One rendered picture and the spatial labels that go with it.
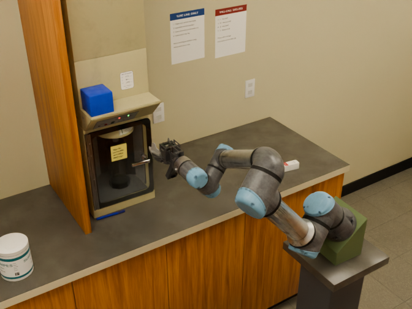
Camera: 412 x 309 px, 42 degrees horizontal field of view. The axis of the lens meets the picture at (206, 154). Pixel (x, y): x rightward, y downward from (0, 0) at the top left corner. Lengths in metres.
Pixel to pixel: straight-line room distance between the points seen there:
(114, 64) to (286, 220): 0.95
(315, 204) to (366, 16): 1.95
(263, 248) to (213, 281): 0.33
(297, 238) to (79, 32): 1.15
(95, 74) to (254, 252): 1.28
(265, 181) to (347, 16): 2.08
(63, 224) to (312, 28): 1.93
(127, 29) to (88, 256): 0.97
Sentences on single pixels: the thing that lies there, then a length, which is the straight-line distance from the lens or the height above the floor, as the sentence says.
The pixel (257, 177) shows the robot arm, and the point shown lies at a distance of 1.82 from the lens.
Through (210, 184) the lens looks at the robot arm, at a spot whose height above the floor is 1.28.
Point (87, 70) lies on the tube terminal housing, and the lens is 2.27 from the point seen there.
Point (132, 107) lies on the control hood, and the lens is 2.28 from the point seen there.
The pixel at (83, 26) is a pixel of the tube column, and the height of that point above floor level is 1.85.
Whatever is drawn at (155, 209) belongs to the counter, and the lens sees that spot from 2.62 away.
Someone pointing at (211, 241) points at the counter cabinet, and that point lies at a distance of 2.68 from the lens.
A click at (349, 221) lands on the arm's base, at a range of 2.30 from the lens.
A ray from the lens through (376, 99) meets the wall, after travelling 4.26.
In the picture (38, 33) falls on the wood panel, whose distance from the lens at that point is 2.32.
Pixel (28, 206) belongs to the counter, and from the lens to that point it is 2.77.
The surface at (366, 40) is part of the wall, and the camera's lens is 3.93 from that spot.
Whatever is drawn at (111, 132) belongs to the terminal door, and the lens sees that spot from 2.40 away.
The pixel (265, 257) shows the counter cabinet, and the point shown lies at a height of 0.51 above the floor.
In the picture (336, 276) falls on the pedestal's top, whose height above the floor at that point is 0.94.
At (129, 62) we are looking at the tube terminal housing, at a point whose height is 1.66.
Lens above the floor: 2.48
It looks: 30 degrees down
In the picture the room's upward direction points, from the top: straight up
